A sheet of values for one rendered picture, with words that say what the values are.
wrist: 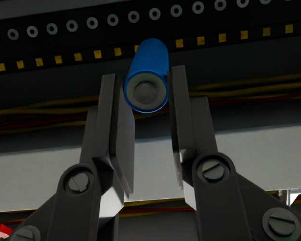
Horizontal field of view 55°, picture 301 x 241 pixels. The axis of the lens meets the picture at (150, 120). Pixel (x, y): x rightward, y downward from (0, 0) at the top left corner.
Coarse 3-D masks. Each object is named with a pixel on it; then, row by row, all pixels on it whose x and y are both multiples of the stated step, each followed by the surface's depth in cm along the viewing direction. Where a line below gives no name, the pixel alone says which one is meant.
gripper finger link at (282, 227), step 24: (168, 72) 11; (168, 96) 10; (192, 120) 9; (192, 144) 8; (216, 144) 9; (192, 192) 9; (264, 192) 8; (264, 216) 8; (288, 216) 7; (264, 240) 7; (288, 240) 7
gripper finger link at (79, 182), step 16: (64, 176) 9; (80, 176) 9; (96, 176) 9; (64, 192) 8; (80, 192) 8; (96, 192) 8; (64, 208) 8; (80, 208) 8; (96, 208) 8; (64, 224) 8; (80, 224) 8; (96, 224) 8; (112, 224) 10; (48, 240) 8; (64, 240) 7; (80, 240) 7; (96, 240) 8; (112, 240) 9
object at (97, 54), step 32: (160, 0) 27; (192, 0) 27; (256, 0) 27; (0, 32) 29; (64, 32) 29; (96, 32) 29; (128, 32) 28; (160, 32) 28; (192, 32) 28; (224, 32) 28; (256, 32) 27; (288, 32) 27; (0, 64) 30; (32, 64) 30; (64, 64) 30
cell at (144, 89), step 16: (144, 48) 14; (160, 48) 15; (144, 64) 11; (160, 64) 12; (128, 80) 11; (144, 80) 11; (160, 80) 11; (128, 96) 11; (144, 96) 11; (160, 96) 11; (144, 112) 12
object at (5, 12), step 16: (16, 0) 27; (32, 0) 27; (48, 0) 27; (64, 0) 27; (80, 0) 27; (96, 0) 27; (112, 0) 27; (128, 0) 27; (0, 16) 28; (16, 16) 28
